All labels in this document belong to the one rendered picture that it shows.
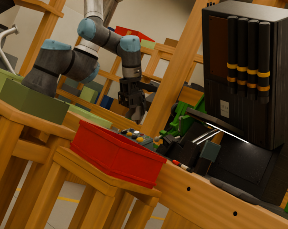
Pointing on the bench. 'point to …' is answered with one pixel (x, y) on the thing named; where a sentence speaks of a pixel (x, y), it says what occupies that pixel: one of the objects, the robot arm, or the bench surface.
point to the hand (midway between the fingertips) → (139, 121)
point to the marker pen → (182, 166)
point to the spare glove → (235, 191)
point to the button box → (148, 143)
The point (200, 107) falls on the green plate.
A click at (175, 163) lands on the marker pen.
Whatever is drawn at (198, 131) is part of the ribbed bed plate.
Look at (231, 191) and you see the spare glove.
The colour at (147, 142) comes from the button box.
